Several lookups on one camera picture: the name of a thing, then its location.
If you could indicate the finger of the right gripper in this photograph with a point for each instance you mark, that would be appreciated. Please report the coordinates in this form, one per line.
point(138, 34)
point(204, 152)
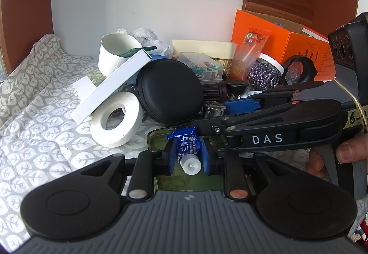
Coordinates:
point(263, 99)
point(298, 125)

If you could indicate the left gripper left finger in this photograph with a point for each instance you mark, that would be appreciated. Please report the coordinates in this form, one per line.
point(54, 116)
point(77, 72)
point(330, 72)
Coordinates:
point(87, 201)

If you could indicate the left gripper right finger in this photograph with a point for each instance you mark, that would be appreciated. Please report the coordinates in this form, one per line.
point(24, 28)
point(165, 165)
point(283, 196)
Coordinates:
point(287, 199)

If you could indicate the blue ointment tube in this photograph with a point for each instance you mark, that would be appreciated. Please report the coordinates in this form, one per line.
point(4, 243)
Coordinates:
point(187, 149)

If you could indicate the person right hand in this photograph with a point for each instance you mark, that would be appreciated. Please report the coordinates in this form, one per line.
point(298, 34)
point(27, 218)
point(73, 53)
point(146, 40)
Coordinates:
point(350, 151)

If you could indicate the steel wool scrubber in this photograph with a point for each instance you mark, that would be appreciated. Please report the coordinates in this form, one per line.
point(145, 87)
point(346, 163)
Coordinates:
point(263, 75)

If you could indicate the white round jar lid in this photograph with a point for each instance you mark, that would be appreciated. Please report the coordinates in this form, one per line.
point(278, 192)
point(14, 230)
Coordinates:
point(273, 62)

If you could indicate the dark brown bottle cap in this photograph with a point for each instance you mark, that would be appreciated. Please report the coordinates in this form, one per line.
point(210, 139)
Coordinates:
point(222, 91)

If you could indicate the orange clear snack bag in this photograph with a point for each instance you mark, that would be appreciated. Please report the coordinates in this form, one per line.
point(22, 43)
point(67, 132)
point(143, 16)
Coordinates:
point(248, 52)

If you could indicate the orange cardboard box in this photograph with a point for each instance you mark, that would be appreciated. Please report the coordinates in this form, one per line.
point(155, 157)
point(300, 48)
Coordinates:
point(283, 44)

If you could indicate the clear paper clip box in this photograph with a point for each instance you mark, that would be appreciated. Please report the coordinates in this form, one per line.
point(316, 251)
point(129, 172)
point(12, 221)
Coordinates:
point(206, 69)

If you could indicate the cream plastic tray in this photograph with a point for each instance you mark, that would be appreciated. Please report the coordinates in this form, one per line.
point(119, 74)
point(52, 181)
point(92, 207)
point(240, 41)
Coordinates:
point(213, 49)

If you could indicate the grey leaf pattern cloth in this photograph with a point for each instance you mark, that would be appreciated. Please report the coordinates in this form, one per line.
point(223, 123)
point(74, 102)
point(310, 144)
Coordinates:
point(40, 141)

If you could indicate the black round zipper case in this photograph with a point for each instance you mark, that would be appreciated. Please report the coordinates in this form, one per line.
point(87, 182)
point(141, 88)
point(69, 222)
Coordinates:
point(169, 92)

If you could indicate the green metal tin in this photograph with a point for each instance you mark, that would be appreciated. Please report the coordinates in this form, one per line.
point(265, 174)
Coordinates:
point(180, 181)

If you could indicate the white tape roll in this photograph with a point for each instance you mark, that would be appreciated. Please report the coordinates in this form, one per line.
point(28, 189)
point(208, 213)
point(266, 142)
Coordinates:
point(117, 120)

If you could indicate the white rectangular carton box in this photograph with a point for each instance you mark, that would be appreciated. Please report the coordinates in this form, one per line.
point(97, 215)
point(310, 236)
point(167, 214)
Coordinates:
point(96, 95)

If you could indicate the blue plastic box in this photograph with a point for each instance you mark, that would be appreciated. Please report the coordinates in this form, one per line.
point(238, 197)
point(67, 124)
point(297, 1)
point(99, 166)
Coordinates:
point(158, 57)

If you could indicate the white crumpled towel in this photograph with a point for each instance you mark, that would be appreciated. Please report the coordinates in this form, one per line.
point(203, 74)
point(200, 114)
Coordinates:
point(146, 37)

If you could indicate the white paper cup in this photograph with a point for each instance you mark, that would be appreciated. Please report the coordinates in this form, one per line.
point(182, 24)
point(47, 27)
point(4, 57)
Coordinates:
point(112, 46)

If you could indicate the black ring lid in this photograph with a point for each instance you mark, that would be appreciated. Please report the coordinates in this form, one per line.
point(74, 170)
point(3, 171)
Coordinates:
point(299, 69)

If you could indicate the green handled tool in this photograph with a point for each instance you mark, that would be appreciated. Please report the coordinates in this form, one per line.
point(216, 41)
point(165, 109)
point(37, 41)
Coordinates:
point(133, 51)

